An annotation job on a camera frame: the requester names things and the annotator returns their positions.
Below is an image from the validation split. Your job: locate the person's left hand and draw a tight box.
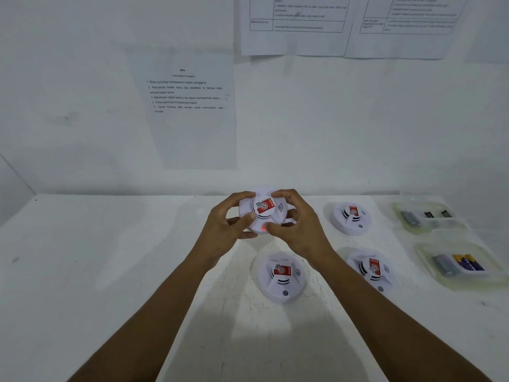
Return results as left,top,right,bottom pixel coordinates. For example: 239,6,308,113
194,190,259,271

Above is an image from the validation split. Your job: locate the person's right hand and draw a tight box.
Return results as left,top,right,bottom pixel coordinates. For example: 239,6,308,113
262,189,339,272

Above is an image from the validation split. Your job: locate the white smoke detector red label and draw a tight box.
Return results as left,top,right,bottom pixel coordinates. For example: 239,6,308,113
257,252,307,305
238,186,288,237
329,202,373,237
346,248,397,293

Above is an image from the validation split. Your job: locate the person's right forearm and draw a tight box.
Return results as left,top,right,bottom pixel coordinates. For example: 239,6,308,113
315,250,492,382

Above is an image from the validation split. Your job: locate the person's left forearm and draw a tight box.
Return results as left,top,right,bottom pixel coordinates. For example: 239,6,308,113
71,254,223,382

